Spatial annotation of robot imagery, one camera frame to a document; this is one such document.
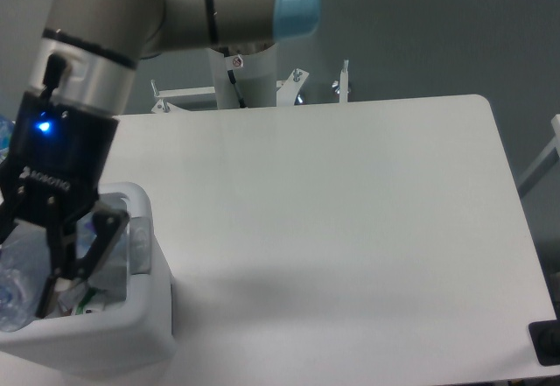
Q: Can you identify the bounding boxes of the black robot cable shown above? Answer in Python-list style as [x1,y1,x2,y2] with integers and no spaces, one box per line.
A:
[226,68,247,109]

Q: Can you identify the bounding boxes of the blue labelled water bottle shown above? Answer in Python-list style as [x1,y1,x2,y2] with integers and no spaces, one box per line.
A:
[0,115,14,162]

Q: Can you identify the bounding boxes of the black object at table edge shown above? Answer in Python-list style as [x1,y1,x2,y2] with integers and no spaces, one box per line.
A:
[528,319,559,367]

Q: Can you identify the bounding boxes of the white trash can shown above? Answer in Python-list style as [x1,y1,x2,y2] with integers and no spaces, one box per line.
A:
[1,182,177,374]

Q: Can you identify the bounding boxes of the white paper wrapper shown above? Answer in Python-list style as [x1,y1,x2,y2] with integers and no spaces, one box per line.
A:
[88,248,128,302]

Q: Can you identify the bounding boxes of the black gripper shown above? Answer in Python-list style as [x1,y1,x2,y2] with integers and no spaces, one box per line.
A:
[0,92,130,319]

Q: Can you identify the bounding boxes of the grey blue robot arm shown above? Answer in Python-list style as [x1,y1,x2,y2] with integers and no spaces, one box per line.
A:
[1,0,320,318]

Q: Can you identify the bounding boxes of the crushed clear plastic bottle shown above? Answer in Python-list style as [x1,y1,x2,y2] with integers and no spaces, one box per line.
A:
[1,223,70,333]

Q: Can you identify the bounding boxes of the green white wrapper in bin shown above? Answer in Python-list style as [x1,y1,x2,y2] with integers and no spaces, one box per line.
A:
[57,283,107,316]

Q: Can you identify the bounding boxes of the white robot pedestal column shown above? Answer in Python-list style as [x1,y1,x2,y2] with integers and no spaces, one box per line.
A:
[206,42,277,109]

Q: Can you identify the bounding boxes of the white frame at right edge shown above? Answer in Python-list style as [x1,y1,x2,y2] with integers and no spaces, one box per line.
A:
[517,114,559,198]

